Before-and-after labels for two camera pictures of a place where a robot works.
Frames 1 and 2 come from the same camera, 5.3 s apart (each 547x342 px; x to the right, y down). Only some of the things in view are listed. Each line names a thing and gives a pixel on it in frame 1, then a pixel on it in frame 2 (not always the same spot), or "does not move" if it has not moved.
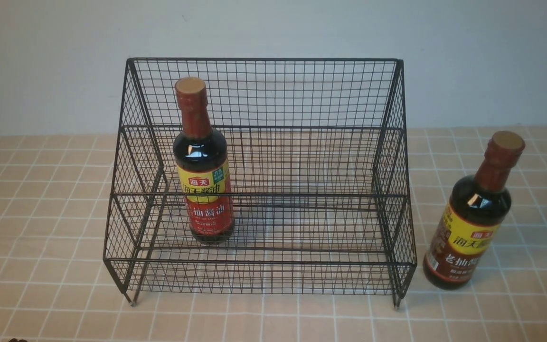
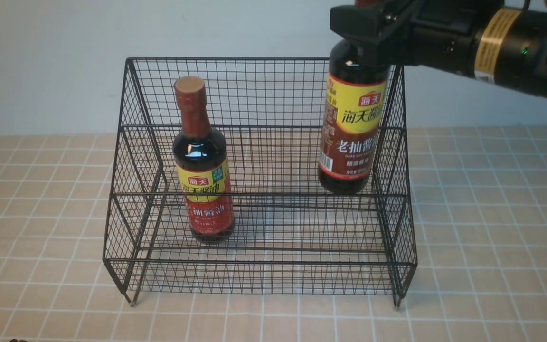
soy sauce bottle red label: [201, 162] does not move
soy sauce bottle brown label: [475, 216] -> [356, 86]
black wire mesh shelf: [262, 176] does not move
